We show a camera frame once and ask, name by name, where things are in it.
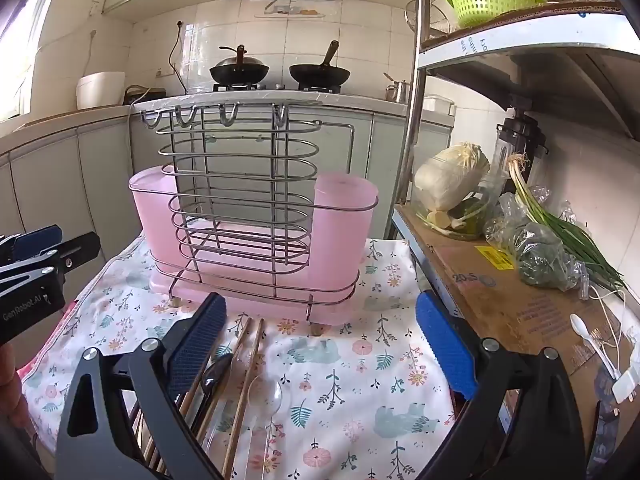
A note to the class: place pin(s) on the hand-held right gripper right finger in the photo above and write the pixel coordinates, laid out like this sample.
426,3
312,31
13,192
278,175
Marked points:
445,345

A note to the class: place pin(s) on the black spoon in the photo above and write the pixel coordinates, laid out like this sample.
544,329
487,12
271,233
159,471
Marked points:
217,372

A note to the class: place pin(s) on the black wok with lid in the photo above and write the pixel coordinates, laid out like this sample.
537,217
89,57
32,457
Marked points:
239,71

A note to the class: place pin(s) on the floral tablecloth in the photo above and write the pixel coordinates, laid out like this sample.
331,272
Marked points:
350,360

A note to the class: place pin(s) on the black blender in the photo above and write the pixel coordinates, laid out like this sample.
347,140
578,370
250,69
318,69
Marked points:
520,135

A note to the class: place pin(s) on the cardboard sheet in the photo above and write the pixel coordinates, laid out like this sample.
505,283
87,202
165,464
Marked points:
500,305

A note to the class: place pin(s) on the metal skimmer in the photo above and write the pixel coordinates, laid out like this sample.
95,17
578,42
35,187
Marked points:
415,15

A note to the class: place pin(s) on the metal kettle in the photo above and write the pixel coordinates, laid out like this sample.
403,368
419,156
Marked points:
400,92

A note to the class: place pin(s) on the white plastic spoon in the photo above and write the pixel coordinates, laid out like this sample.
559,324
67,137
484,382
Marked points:
580,324

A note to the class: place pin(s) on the napa cabbage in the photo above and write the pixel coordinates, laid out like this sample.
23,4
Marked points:
450,180

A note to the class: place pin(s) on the plastic bag of greens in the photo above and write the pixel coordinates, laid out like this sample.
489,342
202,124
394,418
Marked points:
540,257

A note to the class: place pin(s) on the light wooden chopstick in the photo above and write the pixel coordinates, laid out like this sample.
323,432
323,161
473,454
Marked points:
155,455

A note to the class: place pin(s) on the clear bag of vegetables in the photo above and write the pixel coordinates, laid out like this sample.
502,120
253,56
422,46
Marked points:
470,210

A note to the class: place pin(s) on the window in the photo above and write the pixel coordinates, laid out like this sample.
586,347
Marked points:
20,60

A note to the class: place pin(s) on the pink plastic utensil holder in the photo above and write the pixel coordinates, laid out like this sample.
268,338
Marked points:
345,220

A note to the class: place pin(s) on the brown wooden chopstick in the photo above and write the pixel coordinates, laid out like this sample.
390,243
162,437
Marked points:
245,390
240,332

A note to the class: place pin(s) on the dark wooden chopstick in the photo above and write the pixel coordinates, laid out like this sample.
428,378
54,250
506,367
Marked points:
140,425

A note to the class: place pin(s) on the person's left hand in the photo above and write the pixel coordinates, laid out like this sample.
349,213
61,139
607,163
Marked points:
10,390

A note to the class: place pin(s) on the white container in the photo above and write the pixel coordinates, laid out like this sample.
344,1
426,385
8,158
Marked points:
439,105

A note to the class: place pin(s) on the clear plastic spoon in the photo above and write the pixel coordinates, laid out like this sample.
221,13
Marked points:
265,395

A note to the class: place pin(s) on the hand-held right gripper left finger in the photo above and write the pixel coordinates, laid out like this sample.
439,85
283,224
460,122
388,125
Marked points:
197,345

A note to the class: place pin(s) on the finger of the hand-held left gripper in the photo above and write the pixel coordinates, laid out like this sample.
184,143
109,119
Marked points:
35,240
77,250

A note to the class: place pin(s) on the kitchen base cabinets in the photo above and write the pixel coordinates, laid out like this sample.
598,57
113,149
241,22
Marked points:
60,180

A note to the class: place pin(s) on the gas stove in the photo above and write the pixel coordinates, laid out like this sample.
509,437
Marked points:
277,86

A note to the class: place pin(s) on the white rice cooker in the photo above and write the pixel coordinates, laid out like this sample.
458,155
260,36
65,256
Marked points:
100,91

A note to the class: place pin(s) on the green onions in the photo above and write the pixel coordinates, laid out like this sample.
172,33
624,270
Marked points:
565,230

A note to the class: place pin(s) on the metal shelf rack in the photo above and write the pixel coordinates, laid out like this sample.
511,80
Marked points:
525,40

